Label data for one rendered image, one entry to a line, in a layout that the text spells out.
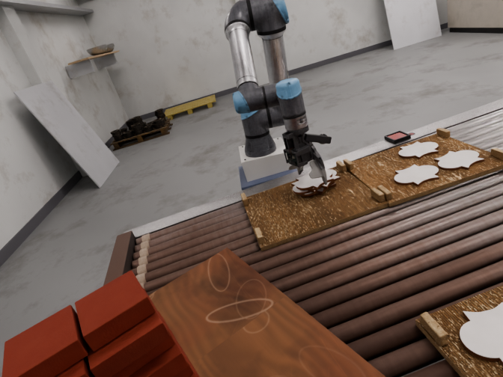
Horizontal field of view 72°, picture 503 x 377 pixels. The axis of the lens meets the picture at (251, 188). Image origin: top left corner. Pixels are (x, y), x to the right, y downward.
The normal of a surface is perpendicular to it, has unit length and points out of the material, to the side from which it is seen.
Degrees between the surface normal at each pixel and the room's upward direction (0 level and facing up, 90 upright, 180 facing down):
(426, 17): 75
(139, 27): 90
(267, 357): 0
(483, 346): 0
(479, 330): 0
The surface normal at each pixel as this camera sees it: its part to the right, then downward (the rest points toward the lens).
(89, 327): -0.27, -0.86
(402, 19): 0.01, 0.19
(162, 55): 0.08, 0.42
